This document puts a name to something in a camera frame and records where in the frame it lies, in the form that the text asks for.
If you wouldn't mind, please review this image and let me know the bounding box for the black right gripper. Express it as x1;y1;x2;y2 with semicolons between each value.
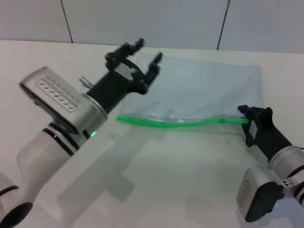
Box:
237;104;293;162

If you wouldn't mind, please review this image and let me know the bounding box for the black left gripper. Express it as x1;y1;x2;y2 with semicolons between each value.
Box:
88;37;164;113

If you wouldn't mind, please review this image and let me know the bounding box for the transparent document bag green zip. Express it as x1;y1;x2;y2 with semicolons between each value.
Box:
116;52;266;137

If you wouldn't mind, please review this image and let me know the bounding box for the small silver connector plug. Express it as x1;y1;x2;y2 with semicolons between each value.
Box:
79;76;93;88

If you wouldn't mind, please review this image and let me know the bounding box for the silver vented right camera box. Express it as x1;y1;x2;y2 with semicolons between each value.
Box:
236;165;285;223

